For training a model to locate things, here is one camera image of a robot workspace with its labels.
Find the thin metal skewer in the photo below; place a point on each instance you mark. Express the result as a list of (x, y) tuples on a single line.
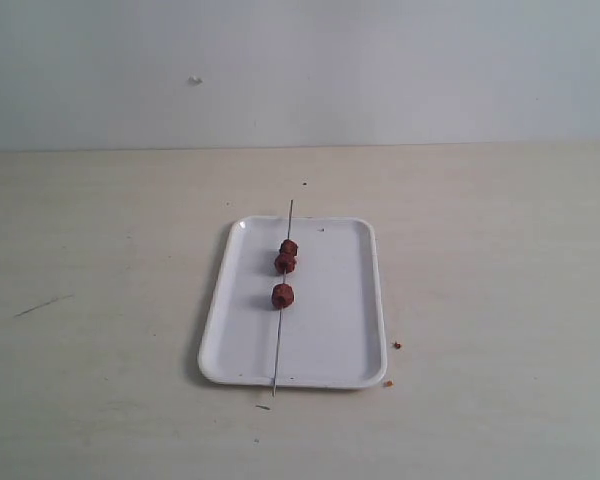
[(281, 310)]

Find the white rectangular plastic tray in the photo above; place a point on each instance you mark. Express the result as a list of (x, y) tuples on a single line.
[(333, 335)]

